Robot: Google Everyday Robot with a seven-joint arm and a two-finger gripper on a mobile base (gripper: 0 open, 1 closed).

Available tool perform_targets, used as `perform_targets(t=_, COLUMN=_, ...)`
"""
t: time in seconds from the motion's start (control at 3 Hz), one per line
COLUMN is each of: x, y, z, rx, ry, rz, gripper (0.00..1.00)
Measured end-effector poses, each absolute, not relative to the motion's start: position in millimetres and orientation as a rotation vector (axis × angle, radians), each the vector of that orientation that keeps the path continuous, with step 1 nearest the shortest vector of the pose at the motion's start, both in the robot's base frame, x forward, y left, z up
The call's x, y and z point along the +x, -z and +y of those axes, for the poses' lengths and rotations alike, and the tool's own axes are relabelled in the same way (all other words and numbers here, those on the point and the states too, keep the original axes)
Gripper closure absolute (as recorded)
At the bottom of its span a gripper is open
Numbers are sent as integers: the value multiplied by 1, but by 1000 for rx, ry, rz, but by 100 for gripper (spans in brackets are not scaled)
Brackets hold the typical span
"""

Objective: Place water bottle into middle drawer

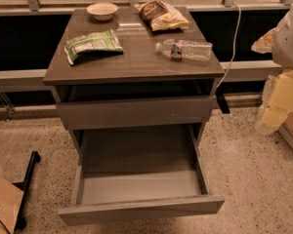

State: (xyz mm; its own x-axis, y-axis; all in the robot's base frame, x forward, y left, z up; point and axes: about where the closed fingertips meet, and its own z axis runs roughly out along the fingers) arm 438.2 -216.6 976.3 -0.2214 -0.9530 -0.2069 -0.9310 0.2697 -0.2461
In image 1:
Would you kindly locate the white bowl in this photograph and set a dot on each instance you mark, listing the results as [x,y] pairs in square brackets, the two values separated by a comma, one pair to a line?
[102,11]

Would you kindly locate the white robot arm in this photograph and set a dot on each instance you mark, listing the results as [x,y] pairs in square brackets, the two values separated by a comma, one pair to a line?
[282,45]

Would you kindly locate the brown yellow chip bag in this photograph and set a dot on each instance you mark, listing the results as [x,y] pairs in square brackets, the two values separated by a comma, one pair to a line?
[159,15]

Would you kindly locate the black stand leg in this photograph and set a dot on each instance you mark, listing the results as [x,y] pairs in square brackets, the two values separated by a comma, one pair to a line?
[24,187]

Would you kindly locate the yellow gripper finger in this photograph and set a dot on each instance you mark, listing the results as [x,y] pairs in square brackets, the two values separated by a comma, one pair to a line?
[277,103]
[264,44]

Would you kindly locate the grey drawer cabinet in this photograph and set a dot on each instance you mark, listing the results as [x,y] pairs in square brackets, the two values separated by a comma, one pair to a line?
[140,72]

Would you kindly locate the green snack bag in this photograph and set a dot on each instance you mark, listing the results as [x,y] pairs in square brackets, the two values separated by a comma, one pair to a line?
[106,41]

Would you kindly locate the clear plastic water bottle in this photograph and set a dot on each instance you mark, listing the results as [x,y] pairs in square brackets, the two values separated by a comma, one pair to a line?
[178,49]

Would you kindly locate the metal window railing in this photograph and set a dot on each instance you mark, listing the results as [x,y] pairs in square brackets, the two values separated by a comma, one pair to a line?
[22,77]

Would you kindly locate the open grey middle drawer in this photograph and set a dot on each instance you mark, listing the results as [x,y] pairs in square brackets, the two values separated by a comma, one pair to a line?
[139,173]

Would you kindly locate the cardboard box left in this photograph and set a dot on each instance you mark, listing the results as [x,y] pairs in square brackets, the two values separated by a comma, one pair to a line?
[10,201]

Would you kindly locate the closed grey top drawer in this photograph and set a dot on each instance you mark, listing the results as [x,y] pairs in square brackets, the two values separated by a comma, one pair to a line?
[135,112]

